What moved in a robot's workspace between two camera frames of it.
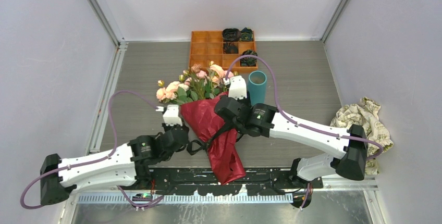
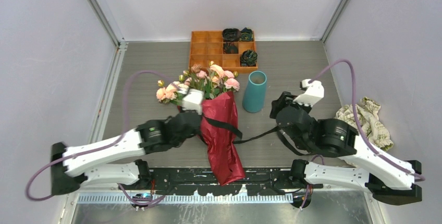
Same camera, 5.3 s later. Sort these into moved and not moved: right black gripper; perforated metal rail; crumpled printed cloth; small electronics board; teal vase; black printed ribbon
Moved: black printed ribbon; right black gripper
Not moved: teal vase; small electronics board; crumpled printed cloth; perforated metal rail
